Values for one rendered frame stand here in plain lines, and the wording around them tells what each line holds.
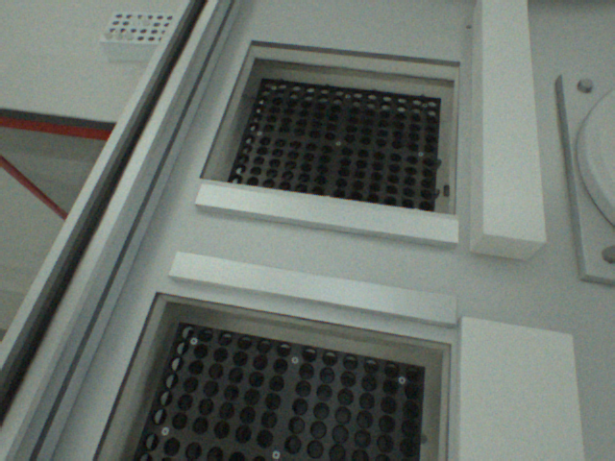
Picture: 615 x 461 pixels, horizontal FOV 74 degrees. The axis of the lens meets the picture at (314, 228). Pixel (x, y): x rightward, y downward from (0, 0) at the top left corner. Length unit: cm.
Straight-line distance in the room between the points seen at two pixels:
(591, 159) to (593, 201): 4
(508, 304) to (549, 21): 36
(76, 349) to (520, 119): 41
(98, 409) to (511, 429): 29
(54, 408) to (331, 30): 46
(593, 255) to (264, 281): 27
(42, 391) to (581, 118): 50
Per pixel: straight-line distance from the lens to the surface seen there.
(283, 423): 37
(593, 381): 38
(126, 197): 37
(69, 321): 34
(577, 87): 52
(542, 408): 35
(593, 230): 42
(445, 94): 57
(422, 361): 45
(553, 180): 45
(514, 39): 51
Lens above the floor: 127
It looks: 62 degrees down
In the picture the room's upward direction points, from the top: 3 degrees counter-clockwise
